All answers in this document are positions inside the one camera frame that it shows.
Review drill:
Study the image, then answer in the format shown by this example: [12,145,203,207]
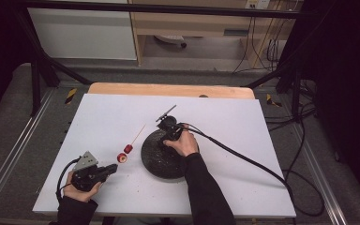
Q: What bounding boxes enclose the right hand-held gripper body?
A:
[155,104,186,143]

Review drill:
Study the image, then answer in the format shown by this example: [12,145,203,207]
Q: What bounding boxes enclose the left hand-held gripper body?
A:
[70,150,110,192]

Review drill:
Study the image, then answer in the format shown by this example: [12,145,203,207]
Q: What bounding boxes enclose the black round plate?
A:
[141,127,189,181]

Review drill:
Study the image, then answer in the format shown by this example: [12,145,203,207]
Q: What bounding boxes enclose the thin wooden skewer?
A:
[116,124,147,168]

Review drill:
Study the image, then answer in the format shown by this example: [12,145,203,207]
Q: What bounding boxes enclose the person's right hand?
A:
[162,123,200,158]

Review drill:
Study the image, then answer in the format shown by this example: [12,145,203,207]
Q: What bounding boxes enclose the person's left hand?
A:
[62,171,104,203]

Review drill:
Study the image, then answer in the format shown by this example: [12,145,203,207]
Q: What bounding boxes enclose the wooden table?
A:
[87,82,257,100]

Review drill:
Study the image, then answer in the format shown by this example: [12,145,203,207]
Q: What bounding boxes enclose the white table board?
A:
[32,93,297,219]

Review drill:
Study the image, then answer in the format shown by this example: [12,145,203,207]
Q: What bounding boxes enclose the yellow black tape strip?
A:
[265,93,283,108]
[64,87,78,106]

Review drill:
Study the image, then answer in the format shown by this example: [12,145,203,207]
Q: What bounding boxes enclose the white chair base with wheel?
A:
[154,34,188,49]

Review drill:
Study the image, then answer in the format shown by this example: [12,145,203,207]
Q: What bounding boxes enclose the light wooden desk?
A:
[127,0,304,68]

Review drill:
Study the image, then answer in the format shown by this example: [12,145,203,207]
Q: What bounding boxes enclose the white cabinet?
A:
[27,0,138,61]

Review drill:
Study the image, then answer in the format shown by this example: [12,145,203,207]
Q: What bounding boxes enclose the white power outlet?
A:
[245,0,272,10]

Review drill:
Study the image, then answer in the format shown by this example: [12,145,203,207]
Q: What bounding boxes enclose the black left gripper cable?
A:
[55,157,82,202]

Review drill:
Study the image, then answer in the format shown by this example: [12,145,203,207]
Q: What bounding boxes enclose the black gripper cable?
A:
[177,123,325,218]
[55,157,82,202]

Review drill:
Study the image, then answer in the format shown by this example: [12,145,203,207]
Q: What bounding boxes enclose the aluminium floor rail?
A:
[289,123,352,225]
[0,88,56,214]

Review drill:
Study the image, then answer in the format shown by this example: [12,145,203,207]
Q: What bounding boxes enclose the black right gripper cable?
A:
[177,123,325,218]

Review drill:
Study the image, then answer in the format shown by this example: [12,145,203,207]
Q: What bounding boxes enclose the black metal frame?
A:
[10,0,306,118]

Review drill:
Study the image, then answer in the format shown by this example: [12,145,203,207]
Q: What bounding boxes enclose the black floor cable bundle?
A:
[262,79,318,133]

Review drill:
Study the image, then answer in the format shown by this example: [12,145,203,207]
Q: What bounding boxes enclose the hanging cables behind desk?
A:
[232,8,290,75]

